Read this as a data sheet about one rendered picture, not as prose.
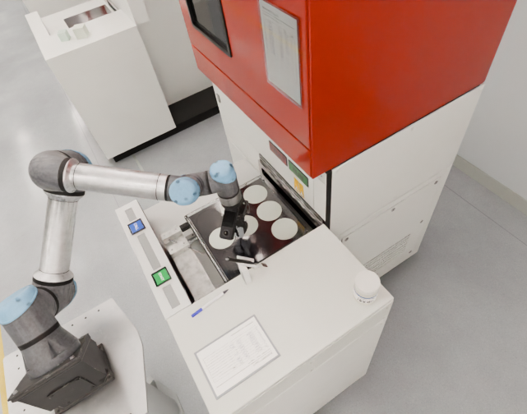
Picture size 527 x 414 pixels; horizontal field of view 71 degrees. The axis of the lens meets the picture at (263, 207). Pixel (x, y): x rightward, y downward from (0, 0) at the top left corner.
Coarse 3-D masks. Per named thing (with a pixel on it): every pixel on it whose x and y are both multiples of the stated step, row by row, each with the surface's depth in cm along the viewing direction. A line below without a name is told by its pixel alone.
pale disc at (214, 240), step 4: (212, 232) 142; (216, 232) 142; (212, 236) 141; (216, 236) 141; (212, 240) 140; (216, 240) 140; (220, 240) 139; (224, 240) 139; (228, 240) 139; (232, 240) 139; (212, 244) 139; (216, 244) 138; (220, 244) 138; (224, 244) 138; (228, 244) 138; (216, 248) 137; (220, 248) 137
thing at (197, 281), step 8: (176, 240) 144; (176, 256) 140; (184, 256) 139; (192, 256) 139; (176, 264) 137; (184, 264) 137; (192, 264) 136; (200, 264) 136; (184, 272) 135; (192, 272) 134; (200, 272) 134; (184, 280) 133; (192, 280) 132; (200, 280) 132; (208, 280) 132; (192, 288) 130; (200, 288) 130; (208, 288) 130; (192, 296) 129
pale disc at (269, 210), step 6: (264, 204) 148; (270, 204) 147; (276, 204) 147; (258, 210) 146; (264, 210) 146; (270, 210) 145; (276, 210) 145; (258, 216) 144; (264, 216) 144; (270, 216) 143; (276, 216) 143
